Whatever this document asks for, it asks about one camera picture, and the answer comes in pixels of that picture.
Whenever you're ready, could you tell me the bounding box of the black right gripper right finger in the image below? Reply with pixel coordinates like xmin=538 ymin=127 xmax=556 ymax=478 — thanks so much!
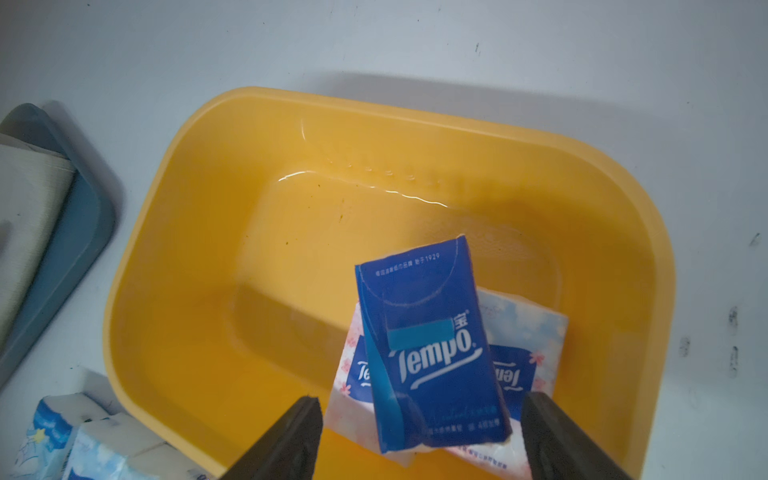
xmin=521 ymin=392 xmax=631 ymax=480

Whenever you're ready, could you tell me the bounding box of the light blue cartoon tissue pack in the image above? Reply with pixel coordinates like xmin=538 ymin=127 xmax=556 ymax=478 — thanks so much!
xmin=6 ymin=393 xmax=108 ymax=479

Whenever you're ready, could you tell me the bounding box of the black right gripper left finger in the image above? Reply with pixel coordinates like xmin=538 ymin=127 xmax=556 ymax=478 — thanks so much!
xmin=221 ymin=396 xmax=323 ymax=480

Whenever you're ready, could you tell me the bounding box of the dark blue Tempo tissue pack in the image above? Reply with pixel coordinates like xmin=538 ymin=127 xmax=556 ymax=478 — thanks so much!
xmin=355 ymin=235 xmax=511 ymax=453

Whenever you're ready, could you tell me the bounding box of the teal plastic tray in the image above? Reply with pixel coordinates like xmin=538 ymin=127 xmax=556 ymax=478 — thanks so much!
xmin=1 ymin=103 xmax=116 ymax=384

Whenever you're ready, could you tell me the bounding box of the beige linen cloth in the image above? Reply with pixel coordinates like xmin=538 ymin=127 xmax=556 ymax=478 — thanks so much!
xmin=1 ymin=134 xmax=76 ymax=342

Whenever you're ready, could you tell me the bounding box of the yellow plastic storage box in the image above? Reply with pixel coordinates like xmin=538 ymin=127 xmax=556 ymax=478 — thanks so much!
xmin=104 ymin=87 xmax=675 ymax=477

